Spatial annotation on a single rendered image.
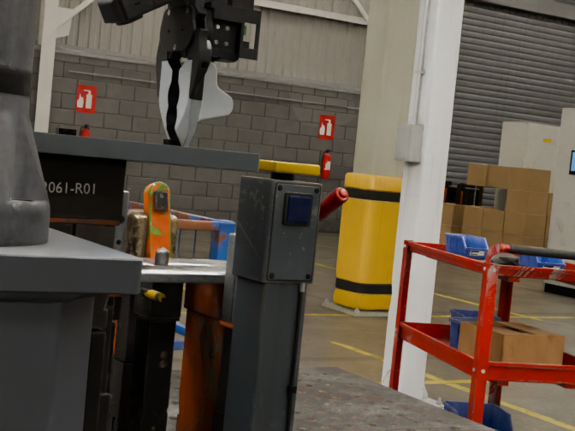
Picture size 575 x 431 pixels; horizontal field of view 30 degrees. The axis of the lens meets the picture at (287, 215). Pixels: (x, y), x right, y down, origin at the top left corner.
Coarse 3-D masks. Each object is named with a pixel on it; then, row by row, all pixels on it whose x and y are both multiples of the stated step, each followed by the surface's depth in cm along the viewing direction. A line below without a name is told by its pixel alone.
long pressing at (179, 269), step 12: (144, 264) 150; (180, 264) 153; (192, 264) 154; (204, 264) 156; (216, 264) 157; (144, 276) 138; (156, 276) 139; (168, 276) 140; (180, 276) 141; (192, 276) 142; (204, 276) 143; (216, 276) 144
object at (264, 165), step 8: (264, 160) 117; (264, 168) 117; (272, 168) 116; (280, 168) 115; (288, 168) 116; (296, 168) 117; (304, 168) 117; (312, 168) 118; (272, 176) 119; (280, 176) 118; (288, 176) 118
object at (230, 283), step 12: (228, 240) 141; (228, 252) 140; (228, 264) 140; (228, 276) 140; (228, 288) 140; (228, 300) 140; (228, 312) 140; (228, 324) 139; (228, 336) 140; (228, 348) 140; (228, 360) 140; (216, 408) 142; (216, 420) 141
